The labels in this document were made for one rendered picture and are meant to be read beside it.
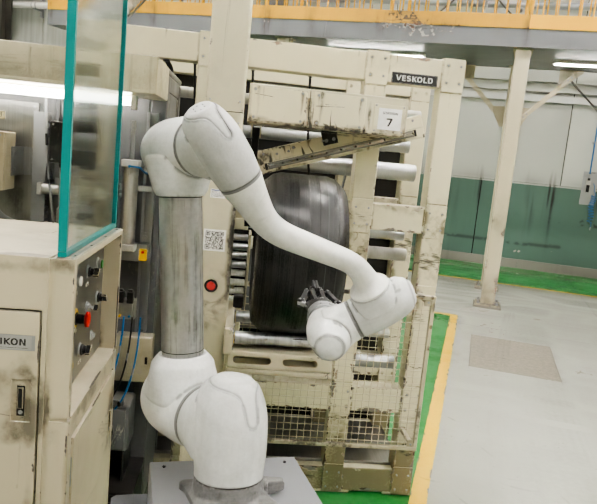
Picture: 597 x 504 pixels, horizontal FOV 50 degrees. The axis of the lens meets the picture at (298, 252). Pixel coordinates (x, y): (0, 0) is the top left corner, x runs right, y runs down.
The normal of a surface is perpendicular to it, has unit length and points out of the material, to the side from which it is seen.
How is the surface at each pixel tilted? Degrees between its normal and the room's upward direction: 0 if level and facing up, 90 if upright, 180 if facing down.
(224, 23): 90
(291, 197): 41
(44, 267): 90
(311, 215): 54
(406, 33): 90
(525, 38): 90
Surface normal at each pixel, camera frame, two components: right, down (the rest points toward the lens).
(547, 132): -0.27, 0.12
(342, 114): 0.08, 0.16
